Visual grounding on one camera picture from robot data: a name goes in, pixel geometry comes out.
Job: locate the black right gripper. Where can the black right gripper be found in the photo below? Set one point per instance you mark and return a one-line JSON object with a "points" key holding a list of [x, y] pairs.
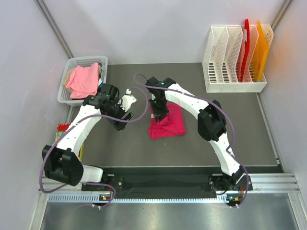
{"points": [[159, 115]]}

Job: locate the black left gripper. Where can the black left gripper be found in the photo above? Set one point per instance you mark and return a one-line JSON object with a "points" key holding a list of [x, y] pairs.
{"points": [[118, 125]]}

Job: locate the magenta t shirt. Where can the magenta t shirt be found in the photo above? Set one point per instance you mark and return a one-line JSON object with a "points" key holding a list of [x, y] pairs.
{"points": [[171, 126]]}

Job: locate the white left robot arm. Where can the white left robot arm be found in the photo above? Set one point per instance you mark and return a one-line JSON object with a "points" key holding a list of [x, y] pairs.
{"points": [[62, 162]]}

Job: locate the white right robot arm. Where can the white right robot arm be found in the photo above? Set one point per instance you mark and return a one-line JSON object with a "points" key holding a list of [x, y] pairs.
{"points": [[211, 123]]}

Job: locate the light pink t shirt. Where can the light pink t shirt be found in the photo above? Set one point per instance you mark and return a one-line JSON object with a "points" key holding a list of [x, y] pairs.
{"points": [[83, 81]]}

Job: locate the white plastic laundry basket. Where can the white plastic laundry basket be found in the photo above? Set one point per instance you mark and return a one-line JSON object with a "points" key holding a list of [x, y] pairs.
{"points": [[63, 94]]}

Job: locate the beige cloth in basket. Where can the beige cloth in basket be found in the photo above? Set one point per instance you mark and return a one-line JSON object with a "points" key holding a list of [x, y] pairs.
{"points": [[67, 78]]}

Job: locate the red and green book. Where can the red and green book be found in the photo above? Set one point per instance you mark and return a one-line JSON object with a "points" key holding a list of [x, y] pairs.
{"points": [[61, 129]]}

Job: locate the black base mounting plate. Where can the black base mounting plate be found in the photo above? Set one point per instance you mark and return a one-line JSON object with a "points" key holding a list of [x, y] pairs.
{"points": [[168, 182]]}

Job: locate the white file organiser rack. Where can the white file organiser rack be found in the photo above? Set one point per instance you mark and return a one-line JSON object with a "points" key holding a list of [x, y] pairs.
{"points": [[221, 62]]}

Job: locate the red plastic folder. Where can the red plastic folder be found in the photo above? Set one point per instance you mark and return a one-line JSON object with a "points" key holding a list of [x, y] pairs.
{"points": [[244, 51]]}

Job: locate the orange plastic folder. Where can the orange plastic folder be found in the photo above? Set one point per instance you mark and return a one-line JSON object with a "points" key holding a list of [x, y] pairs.
{"points": [[261, 51]]}

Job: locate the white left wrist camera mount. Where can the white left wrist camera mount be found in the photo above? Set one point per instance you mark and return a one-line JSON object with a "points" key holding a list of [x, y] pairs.
{"points": [[127, 100]]}

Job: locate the grey slotted cable duct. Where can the grey slotted cable duct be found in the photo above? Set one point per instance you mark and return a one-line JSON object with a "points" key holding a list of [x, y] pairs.
{"points": [[99, 198]]}

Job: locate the aluminium frame rail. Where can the aluminium frame rail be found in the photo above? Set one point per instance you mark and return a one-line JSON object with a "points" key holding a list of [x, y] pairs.
{"points": [[261, 182]]}

